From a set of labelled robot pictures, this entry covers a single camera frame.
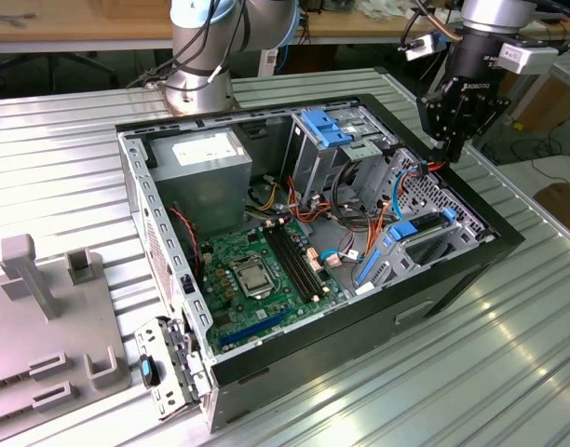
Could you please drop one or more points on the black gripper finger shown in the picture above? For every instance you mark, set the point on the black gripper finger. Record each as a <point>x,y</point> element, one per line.
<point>436,112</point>
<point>480,118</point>

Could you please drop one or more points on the hard disk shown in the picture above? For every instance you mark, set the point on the hard disk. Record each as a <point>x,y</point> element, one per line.
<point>403,230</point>

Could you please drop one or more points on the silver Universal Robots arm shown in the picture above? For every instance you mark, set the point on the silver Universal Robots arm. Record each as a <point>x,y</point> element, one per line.
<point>196,42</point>

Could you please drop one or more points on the grey metal disk bay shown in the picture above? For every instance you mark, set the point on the grey metal disk bay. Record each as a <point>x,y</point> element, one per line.
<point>392,270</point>

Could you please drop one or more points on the drive cage with blue latches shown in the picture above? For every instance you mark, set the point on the drive cage with blue latches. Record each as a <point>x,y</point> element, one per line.
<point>322,128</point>

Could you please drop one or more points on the brown cardboard box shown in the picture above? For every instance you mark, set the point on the brown cardboard box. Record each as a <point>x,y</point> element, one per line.
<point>562,200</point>

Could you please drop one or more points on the black RAM slots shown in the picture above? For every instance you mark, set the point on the black RAM slots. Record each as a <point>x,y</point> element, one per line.
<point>294,261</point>

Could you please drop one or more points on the grey Dell power supply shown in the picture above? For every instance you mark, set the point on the grey Dell power supply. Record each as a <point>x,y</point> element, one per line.
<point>206,186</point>

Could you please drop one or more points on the black open PC case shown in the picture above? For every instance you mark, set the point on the black open PC case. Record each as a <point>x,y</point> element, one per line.
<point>359,344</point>

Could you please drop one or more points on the CPU socket with silver CPU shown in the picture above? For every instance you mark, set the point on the CPU socket with silver CPU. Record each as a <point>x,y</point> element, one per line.
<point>253,278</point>

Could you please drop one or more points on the green motherboard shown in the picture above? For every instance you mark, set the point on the green motherboard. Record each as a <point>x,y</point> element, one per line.
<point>248,316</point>

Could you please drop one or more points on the blue expansion slot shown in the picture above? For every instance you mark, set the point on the blue expansion slot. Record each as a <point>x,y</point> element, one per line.
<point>254,328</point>

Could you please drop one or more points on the wooden desk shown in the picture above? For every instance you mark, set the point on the wooden desk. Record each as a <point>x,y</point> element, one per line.
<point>80,25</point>

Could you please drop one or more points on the black clip with blue button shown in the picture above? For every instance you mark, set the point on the black clip with blue button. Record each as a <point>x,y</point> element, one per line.
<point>146,370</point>

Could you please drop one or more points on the grey parts rack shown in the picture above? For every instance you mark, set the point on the grey parts rack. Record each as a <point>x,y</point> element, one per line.
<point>57,335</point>

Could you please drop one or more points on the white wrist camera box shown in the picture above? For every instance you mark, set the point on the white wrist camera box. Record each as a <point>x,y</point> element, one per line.
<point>522,56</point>

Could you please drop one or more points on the hinged metal slot bracket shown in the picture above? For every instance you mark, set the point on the hinged metal slot bracket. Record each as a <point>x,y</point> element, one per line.
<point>168,382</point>

